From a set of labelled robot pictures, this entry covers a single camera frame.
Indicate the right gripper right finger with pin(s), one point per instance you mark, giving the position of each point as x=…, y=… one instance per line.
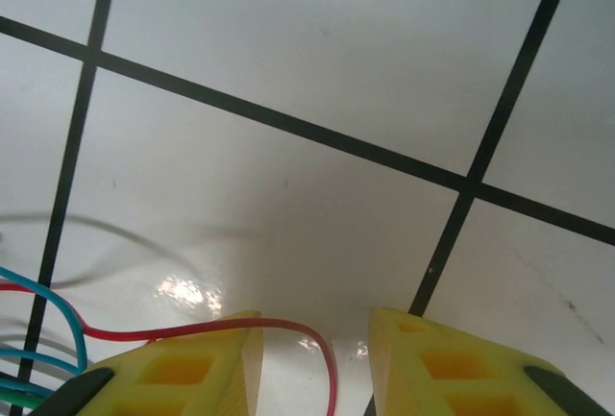
x=456, y=377

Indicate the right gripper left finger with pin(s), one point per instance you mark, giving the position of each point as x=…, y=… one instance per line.
x=192, y=373

